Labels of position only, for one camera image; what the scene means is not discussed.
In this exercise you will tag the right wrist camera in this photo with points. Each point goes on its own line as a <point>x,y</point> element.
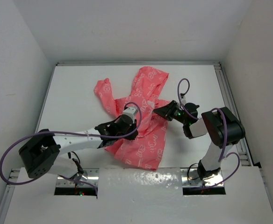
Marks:
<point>183,100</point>

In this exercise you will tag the metal base plate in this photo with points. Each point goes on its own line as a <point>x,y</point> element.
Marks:
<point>190,179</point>
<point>91,176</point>

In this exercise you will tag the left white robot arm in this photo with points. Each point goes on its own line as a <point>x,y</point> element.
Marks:
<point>42,153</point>

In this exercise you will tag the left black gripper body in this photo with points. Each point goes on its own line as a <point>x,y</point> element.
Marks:
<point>130,129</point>

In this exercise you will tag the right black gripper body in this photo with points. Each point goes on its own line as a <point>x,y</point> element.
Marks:
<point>178,115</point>

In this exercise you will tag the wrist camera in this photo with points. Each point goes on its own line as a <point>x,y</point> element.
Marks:
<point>131,112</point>
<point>183,100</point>

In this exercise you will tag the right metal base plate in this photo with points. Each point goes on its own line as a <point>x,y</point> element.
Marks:
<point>190,179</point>

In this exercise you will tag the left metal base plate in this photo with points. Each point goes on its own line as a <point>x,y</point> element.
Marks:
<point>91,176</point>

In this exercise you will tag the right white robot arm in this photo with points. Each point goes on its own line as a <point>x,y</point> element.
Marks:
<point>222,126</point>

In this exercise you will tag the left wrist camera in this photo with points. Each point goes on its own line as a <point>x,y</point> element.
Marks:
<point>131,112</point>

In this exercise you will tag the pink patterned jacket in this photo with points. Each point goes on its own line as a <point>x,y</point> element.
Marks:
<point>146,151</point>

